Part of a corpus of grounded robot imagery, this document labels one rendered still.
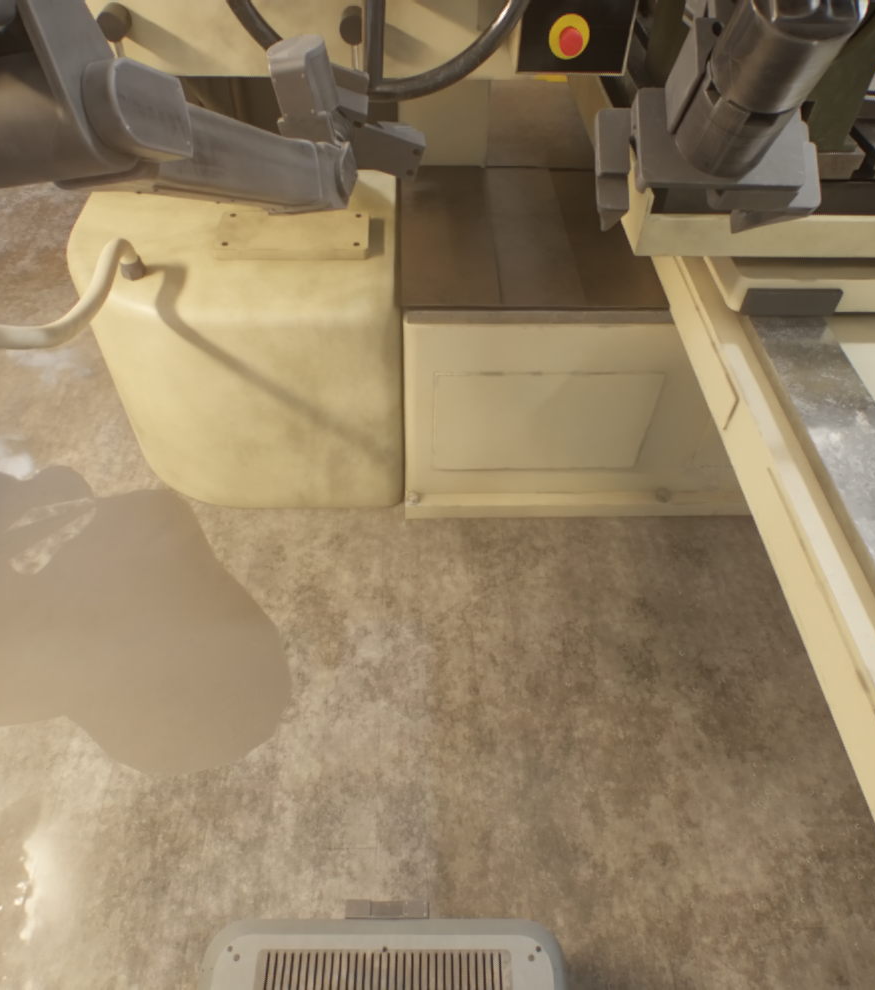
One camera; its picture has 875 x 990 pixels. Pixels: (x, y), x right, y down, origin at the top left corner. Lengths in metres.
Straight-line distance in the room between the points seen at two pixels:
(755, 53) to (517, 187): 1.52
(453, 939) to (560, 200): 1.54
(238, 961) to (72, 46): 1.11
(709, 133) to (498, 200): 1.41
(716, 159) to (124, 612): 1.61
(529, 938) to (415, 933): 0.16
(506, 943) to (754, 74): 1.10
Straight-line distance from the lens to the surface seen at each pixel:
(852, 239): 1.37
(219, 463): 1.85
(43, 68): 0.41
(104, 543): 1.99
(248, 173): 0.60
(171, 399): 1.75
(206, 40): 1.27
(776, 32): 0.44
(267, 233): 1.73
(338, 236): 1.70
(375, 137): 0.88
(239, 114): 2.06
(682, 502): 1.98
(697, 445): 1.88
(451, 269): 1.61
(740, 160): 0.50
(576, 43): 1.12
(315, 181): 0.72
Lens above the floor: 1.47
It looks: 49 degrees down
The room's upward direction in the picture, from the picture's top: 2 degrees clockwise
